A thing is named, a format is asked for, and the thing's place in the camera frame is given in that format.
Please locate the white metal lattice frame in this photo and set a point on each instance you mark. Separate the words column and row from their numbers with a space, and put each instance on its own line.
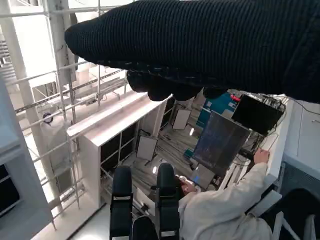
column 57, row 37

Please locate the teal poster board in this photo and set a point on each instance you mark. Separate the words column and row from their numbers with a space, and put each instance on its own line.
column 220, row 105

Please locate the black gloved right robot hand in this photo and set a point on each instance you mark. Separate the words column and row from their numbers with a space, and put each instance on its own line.
column 200, row 42

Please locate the pale grey cabinet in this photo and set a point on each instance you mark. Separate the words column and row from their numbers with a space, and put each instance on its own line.
column 22, row 200

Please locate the dark screen with text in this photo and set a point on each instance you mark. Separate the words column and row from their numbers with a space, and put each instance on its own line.
column 220, row 145

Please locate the round blue-rimmed fixture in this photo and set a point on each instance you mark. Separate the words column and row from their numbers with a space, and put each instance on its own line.
column 47, row 118

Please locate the white square light panel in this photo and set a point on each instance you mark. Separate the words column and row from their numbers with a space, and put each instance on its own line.
column 146, row 148
column 182, row 118

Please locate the black monitor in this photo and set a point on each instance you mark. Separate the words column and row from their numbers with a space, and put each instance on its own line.
column 257, row 113

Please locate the grey chair with white frame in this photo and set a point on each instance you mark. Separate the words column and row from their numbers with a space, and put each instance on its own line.
column 300, row 205

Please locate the white shelf with dark panels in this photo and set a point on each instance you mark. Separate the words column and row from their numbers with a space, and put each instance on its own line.
column 92, row 140

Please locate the small laptop screen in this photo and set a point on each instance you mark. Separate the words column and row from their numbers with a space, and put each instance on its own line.
column 202, row 176

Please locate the person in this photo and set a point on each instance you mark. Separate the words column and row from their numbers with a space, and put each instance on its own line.
column 220, row 207

